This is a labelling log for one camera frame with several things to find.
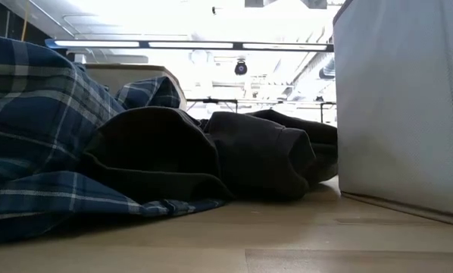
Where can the dark grey garment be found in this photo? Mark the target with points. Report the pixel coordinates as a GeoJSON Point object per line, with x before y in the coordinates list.
{"type": "Point", "coordinates": [257, 151]}

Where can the blue plaid shirt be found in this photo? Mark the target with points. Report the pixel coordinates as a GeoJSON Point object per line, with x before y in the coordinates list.
{"type": "Point", "coordinates": [33, 113]}

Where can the overhead light bar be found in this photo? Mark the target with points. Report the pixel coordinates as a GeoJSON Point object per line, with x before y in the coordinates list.
{"type": "Point", "coordinates": [238, 46]}

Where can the white fabric storage bin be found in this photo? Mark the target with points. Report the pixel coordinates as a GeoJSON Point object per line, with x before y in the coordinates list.
{"type": "Point", "coordinates": [400, 113]}

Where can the black overhead camera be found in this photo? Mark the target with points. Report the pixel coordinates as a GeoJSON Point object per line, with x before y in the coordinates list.
{"type": "Point", "coordinates": [241, 68]}

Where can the grey ventilation duct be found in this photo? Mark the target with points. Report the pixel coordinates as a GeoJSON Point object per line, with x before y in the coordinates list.
{"type": "Point", "coordinates": [328, 70]}

